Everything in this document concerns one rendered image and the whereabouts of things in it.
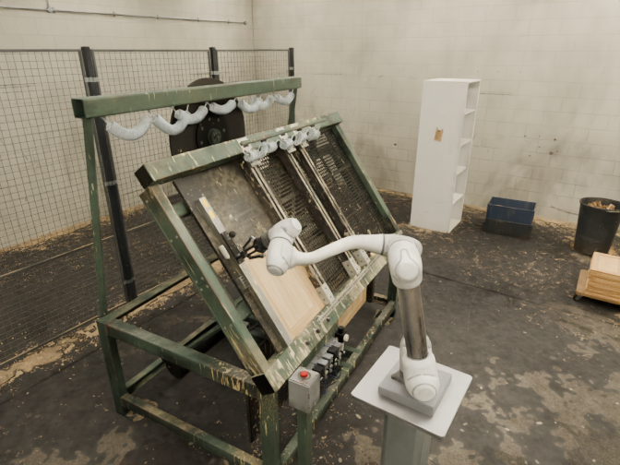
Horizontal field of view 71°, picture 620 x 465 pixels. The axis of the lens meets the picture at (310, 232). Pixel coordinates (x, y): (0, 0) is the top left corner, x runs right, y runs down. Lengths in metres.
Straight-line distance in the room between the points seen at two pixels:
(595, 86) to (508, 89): 1.08
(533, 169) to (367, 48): 3.36
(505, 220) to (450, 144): 1.34
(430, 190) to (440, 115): 1.03
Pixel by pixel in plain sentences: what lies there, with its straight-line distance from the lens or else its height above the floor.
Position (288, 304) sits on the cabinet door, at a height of 1.03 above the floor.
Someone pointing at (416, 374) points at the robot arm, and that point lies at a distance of 2.16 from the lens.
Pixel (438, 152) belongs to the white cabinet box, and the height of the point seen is 1.13.
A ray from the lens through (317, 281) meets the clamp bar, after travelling 2.81.
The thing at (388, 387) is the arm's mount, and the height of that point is 0.80.
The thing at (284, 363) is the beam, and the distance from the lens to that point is 2.45.
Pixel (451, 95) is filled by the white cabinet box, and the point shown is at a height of 1.88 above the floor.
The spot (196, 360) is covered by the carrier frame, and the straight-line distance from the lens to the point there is 2.67.
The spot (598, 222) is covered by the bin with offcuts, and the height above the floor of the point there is 0.46.
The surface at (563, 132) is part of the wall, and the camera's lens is 7.35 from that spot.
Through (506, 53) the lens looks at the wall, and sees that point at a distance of 7.40.
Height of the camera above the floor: 2.42
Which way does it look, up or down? 23 degrees down
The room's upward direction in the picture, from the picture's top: straight up
